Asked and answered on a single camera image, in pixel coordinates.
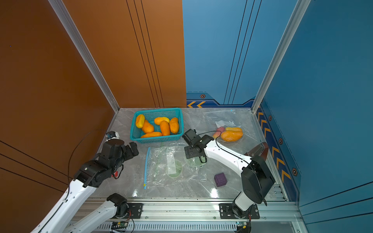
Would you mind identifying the large orange mango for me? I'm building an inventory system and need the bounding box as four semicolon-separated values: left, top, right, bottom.
220;127;243;142

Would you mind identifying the dark red box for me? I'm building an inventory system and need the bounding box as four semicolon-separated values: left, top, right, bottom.
244;142;269;161

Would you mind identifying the clear bags stack green print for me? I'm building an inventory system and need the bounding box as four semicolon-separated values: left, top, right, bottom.
144;146;207;189

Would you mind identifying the red pink mango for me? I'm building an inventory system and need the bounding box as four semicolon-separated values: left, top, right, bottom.
213;127;225;139

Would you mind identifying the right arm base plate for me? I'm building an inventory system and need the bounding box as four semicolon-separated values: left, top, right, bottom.
219;203;260;219

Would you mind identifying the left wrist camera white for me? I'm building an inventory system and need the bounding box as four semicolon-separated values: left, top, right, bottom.
106;131;119;141

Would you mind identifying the yellow mango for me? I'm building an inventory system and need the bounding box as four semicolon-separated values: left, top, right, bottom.
135;114;145;129

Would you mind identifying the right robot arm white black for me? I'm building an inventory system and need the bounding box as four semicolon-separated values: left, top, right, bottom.
182;129;275;219

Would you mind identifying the orange mango front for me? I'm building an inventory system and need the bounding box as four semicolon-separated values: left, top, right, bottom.
141;132;163;138

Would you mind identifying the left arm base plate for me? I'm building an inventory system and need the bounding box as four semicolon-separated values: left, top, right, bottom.
113;203;143;219

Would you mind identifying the clear zip-top bag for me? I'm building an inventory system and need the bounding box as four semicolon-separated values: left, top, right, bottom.
201;109;258;147

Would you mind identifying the aluminium rail front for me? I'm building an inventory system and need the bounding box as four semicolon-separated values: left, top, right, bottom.
59;200;304;223

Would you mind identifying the teal plastic basket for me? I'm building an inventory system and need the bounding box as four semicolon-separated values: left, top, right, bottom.
130;108;184;144

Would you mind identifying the purple cube box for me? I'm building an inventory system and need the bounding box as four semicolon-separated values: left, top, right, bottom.
214;172;227;187

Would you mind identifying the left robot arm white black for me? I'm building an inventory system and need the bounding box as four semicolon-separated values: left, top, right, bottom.
33;139;139;233

